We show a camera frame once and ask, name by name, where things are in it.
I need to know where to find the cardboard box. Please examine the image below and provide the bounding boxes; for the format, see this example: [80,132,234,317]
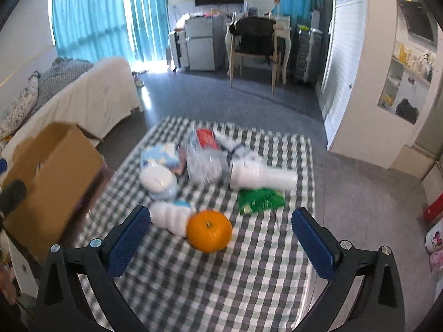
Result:
[4,122,104,261]

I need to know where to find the white conch shell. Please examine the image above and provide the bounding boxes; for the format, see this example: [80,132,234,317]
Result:
[150,200,196,238]

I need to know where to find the white computer mouse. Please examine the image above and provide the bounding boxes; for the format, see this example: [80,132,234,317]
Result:
[139,164,176,193]

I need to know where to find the blue tissue pack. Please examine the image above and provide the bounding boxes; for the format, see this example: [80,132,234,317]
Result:
[140,142,179,168]

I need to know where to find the orange fruit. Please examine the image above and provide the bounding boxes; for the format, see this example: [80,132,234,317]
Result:
[186,210,233,253]

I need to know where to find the green snack packet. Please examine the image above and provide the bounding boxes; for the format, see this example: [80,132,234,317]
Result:
[237,189,285,215]

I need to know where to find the white lint shaver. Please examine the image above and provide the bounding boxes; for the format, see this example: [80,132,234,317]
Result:
[230,160,298,191]

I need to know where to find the clear cotton swab jar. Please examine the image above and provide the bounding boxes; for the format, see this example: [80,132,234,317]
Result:
[186,128,228,184]

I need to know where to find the white purple cream tube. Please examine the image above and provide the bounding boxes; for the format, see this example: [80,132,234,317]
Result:
[213,130,254,159]

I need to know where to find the red patterned card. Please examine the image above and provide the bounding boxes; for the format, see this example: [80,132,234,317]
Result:
[171,147,186,176]

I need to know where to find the floral pillow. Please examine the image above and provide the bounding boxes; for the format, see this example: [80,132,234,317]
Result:
[1,71,40,140]

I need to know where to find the white cartoon bag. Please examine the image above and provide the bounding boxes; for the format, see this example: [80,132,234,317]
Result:
[425,219,443,254]

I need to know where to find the red fire extinguisher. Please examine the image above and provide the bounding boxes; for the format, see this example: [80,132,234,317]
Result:
[423,193,443,223]

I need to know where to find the grey checked blanket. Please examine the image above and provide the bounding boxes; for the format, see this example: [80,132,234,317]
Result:
[32,57,94,114]

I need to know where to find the checkered tablecloth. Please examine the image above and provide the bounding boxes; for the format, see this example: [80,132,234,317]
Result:
[74,116,315,331]

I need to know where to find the blue curtains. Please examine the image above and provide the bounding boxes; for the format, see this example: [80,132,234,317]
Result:
[48,0,169,63]

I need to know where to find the silver mini fridge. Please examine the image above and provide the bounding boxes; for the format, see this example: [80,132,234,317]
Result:
[185,16,225,71]

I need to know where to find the dark drawer tower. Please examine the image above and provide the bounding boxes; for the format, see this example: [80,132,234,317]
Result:
[294,25,323,84]

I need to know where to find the wooden chair with black bag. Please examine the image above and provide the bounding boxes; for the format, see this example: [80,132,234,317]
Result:
[228,17,281,94]

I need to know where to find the black range hood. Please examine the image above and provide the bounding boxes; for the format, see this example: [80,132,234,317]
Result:
[397,0,437,45]

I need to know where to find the white louvered wardrobe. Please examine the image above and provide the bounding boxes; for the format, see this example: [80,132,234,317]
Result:
[318,0,442,178]

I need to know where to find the white vanity desk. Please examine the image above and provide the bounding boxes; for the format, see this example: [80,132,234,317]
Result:
[225,14,292,84]

